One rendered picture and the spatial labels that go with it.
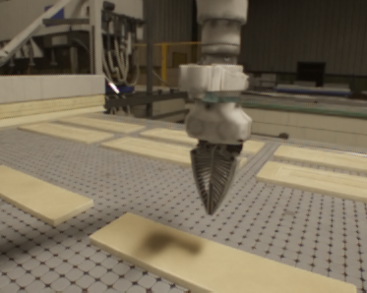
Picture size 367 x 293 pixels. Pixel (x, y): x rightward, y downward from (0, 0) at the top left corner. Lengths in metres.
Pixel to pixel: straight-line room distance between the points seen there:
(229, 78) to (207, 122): 0.08
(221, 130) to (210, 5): 0.18
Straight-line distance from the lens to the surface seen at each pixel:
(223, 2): 0.40
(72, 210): 0.73
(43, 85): 2.24
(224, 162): 0.43
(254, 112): 4.18
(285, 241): 0.67
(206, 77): 0.33
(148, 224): 0.64
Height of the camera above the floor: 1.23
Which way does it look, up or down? 13 degrees down
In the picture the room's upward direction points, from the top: 1 degrees clockwise
